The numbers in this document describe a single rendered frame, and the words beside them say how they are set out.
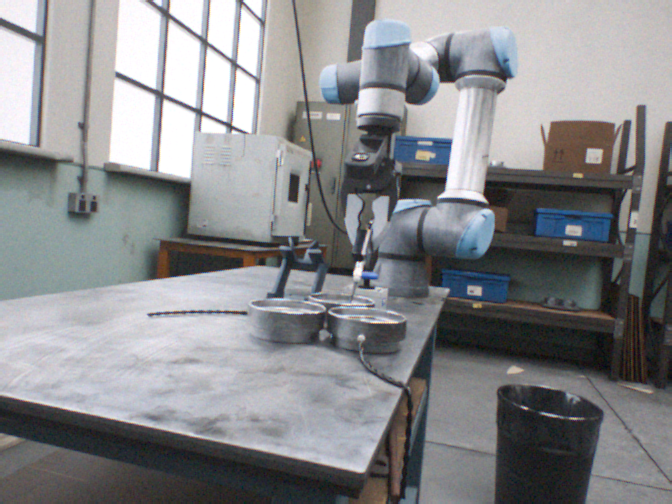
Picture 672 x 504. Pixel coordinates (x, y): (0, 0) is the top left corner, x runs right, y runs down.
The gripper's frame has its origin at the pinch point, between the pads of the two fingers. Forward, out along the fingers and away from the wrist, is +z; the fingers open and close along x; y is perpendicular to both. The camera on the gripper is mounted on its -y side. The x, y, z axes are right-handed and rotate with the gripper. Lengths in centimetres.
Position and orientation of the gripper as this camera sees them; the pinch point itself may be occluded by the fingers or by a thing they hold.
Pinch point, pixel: (364, 242)
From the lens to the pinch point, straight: 83.2
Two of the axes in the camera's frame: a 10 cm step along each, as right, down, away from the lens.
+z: -0.9, 9.9, 0.6
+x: -9.5, -1.0, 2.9
